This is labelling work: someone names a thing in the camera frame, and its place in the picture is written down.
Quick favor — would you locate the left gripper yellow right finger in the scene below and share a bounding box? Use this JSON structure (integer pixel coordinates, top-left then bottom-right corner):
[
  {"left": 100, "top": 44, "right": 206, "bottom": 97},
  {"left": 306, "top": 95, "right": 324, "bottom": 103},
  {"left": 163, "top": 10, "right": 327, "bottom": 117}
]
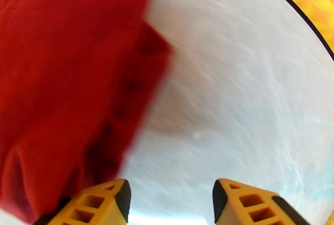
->
[{"left": 213, "top": 178, "right": 311, "bottom": 225}]

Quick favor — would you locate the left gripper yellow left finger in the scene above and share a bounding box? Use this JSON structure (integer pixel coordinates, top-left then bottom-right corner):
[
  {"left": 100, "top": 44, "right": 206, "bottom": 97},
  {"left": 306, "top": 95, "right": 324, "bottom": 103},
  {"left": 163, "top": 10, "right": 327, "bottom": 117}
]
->
[{"left": 34, "top": 179, "right": 131, "bottom": 225}]

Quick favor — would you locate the dark red t-shirt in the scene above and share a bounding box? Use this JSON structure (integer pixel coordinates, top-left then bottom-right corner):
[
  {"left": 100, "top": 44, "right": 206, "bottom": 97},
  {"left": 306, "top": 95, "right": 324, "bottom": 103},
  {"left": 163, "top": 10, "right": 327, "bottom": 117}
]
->
[{"left": 0, "top": 0, "right": 174, "bottom": 222}]

